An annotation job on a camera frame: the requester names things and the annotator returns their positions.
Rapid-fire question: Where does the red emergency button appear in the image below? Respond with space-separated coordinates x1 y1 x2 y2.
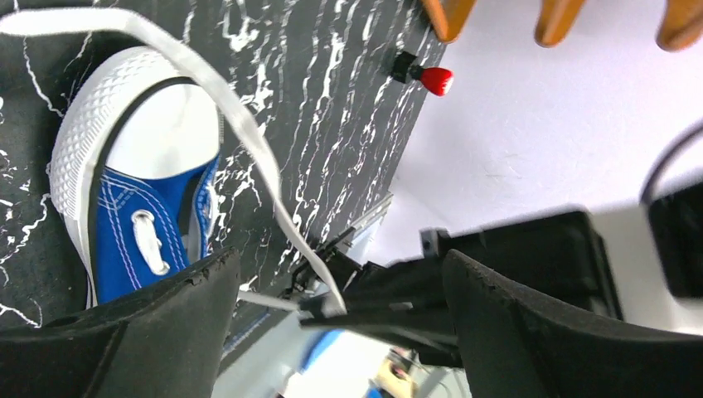
390 51 454 97

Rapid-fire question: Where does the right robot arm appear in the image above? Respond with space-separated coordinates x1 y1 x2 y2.
420 124 702 335

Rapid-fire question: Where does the wooden shelf rack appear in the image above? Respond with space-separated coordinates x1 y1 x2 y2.
421 0 702 52

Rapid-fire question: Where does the blue canvas sneaker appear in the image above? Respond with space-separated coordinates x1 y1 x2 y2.
50 46 223 308

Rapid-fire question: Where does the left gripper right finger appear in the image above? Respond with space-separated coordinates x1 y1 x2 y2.
442 250 702 397

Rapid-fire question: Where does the white shoelace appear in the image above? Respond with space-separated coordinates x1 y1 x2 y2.
1 7 347 316

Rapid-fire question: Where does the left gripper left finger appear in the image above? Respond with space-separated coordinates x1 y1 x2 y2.
1 249 240 397

